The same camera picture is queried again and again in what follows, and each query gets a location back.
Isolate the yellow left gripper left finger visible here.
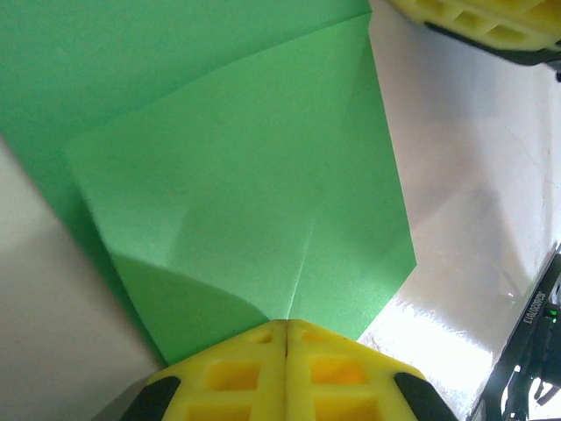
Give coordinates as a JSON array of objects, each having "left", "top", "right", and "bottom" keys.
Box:
[{"left": 117, "top": 319, "right": 288, "bottom": 421}]

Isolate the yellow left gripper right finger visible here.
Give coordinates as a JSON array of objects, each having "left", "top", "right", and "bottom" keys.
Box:
[{"left": 287, "top": 319, "right": 459, "bottom": 421}]

